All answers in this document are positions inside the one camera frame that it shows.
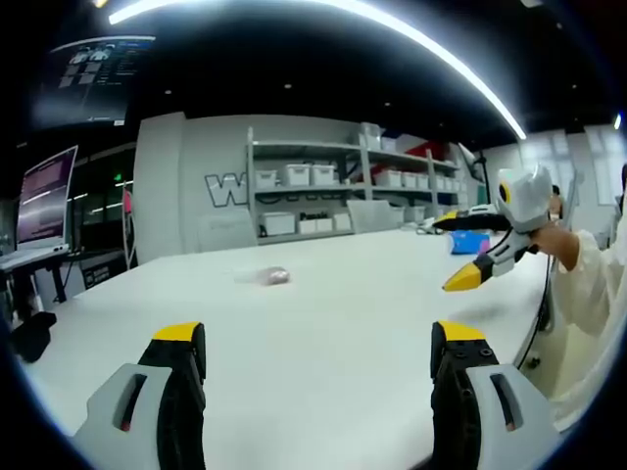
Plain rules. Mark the rows of white storage boxes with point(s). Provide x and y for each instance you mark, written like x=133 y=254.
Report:
x=299 y=174

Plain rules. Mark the person's right hand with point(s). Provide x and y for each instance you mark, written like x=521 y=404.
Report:
x=556 y=245

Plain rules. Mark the person's white coat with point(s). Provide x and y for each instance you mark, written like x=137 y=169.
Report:
x=595 y=372

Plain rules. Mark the clear resealable bag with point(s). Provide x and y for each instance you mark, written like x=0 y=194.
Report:
x=272 y=276

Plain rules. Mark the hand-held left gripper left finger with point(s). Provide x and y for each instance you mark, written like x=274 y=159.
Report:
x=147 y=406

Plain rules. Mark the dark hanging display screen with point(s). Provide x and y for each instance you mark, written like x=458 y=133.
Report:
x=90 y=80

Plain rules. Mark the dark side desk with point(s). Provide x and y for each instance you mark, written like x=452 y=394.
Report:
x=34 y=264

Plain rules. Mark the long ceiling light strip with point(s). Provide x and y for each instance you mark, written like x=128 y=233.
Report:
x=441 y=54

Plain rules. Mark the pink hanging item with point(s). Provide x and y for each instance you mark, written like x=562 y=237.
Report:
x=127 y=202

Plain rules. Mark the blue packet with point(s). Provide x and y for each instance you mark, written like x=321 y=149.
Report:
x=467 y=243

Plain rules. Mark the white chair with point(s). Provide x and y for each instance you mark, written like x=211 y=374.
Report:
x=372 y=218

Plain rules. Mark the computer monitor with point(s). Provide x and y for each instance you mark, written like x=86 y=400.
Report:
x=44 y=201

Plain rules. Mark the black cloth object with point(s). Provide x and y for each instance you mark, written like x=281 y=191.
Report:
x=32 y=335

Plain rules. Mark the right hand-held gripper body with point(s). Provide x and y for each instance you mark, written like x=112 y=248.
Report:
x=529 y=201

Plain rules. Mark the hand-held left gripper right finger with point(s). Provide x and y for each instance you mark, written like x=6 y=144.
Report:
x=490 y=406

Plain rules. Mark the grey metal shelf unit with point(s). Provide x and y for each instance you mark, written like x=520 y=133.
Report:
x=362 y=193

